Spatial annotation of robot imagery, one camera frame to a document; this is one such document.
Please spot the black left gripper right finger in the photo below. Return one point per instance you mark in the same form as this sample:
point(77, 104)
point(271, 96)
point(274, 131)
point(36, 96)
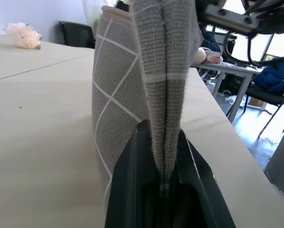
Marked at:
point(203, 190)

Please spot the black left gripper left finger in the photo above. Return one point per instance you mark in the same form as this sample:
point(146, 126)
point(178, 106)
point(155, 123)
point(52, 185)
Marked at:
point(130, 171)

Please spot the grey plaid fabric pouch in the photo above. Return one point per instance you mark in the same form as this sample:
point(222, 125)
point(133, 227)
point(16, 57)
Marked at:
point(118, 71)

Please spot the bystander bare hand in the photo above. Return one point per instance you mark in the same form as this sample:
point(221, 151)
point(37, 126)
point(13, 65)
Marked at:
point(214, 59)

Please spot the white office desk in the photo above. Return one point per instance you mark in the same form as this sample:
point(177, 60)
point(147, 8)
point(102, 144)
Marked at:
point(232, 69)

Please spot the blue jacket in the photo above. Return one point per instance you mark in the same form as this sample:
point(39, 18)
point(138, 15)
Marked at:
point(275, 79)

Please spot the black mesh office chair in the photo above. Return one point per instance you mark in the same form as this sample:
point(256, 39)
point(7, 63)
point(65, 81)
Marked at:
point(76, 35)

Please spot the bystander dark blue torso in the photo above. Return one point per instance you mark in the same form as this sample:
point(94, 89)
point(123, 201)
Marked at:
point(210, 41)

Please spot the pink fluffy plush toy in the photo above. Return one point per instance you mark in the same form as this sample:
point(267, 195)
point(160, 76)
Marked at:
point(25, 36)

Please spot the black metal frame chair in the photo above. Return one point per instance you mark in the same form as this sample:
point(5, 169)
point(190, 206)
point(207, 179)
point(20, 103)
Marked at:
point(267, 97)

